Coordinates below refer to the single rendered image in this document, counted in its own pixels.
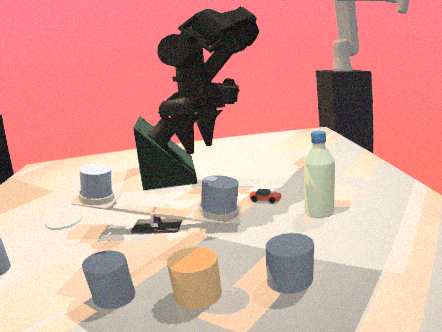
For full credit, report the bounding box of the tan cylinder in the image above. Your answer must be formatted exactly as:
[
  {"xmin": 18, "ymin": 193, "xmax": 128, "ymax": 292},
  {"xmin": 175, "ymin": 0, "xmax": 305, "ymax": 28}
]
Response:
[{"xmin": 167, "ymin": 247, "xmax": 222, "ymax": 309}]

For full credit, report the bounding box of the red toy car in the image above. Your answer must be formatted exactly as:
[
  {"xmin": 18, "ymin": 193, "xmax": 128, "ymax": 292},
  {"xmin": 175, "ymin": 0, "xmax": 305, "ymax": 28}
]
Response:
[{"xmin": 250, "ymin": 189, "xmax": 281, "ymax": 203}]

